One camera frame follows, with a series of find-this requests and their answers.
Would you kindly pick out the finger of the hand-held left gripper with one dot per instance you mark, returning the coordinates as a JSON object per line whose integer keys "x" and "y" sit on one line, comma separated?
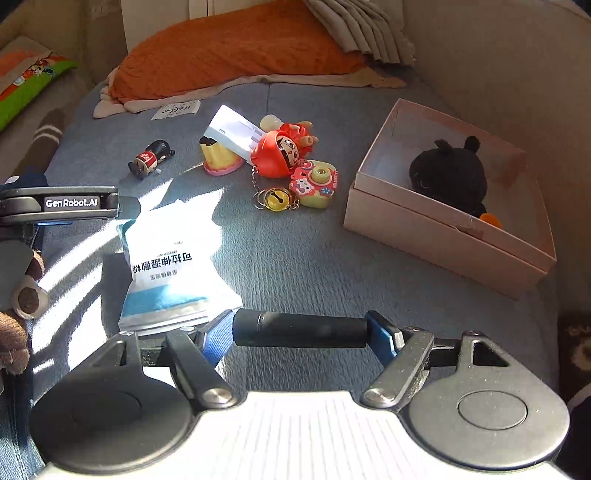
{"x": 130, "y": 207}

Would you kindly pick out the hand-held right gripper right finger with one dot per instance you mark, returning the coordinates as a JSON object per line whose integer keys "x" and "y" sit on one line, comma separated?
{"x": 381, "y": 337}

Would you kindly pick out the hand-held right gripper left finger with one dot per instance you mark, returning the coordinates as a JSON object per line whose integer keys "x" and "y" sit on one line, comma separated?
{"x": 217, "y": 337}

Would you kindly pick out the small black-hat figurine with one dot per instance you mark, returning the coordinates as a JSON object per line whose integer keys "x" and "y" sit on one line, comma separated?
{"x": 150, "y": 159}

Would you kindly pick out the white and blue packet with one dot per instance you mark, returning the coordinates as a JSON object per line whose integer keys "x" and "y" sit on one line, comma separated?
{"x": 171, "y": 263}

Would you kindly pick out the black cylinder flashlight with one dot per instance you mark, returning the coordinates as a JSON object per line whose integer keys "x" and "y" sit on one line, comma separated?
{"x": 300, "y": 328}

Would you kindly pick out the pink cardboard box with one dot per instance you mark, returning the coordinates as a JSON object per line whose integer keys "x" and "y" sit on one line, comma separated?
{"x": 438, "y": 249}

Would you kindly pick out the white plastic card holder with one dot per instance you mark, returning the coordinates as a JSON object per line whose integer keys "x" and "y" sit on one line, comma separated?
{"x": 231, "y": 127}

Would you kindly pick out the pink and yellow toy camera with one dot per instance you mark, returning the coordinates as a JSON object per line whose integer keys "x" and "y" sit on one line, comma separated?
{"x": 318, "y": 184}

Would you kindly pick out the brown striped cushion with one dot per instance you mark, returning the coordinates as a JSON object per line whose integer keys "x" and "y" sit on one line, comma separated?
{"x": 46, "y": 134}

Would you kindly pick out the yellow pudding toy pink base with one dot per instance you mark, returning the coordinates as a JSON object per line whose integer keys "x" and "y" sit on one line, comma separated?
{"x": 217, "y": 159}

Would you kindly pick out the white fabric label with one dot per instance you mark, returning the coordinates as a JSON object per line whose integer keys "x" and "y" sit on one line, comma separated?
{"x": 175, "y": 110}

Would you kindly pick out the green printed cushion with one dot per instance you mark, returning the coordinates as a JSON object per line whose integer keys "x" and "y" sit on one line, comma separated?
{"x": 27, "y": 87}

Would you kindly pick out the brown plush toy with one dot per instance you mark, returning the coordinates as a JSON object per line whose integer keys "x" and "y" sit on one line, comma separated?
{"x": 14, "y": 337}

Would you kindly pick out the small orange object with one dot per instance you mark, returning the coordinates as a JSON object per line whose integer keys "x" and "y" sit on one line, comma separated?
{"x": 490, "y": 220}

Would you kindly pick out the small cream toy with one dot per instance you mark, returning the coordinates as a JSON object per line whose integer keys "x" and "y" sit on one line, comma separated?
{"x": 271, "y": 122}

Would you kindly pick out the black plush toy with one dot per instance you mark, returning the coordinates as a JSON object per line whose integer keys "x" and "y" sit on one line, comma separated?
{"x": 448, "y": 175}

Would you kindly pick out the orange blanket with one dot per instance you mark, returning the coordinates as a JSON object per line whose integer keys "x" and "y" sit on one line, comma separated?
{"x": 231, "y": 46}

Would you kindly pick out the dark patterned cloth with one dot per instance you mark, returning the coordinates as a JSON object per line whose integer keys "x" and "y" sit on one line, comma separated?
{"x": 577, "y": 341}

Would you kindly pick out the person's denim leg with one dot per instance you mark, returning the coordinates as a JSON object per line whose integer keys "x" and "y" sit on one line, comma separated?
{"x": 18, "y": 424}

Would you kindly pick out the grey pleated cloth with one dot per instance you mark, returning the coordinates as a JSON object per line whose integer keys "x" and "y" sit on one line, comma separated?
{"x": 364, "y": 27}

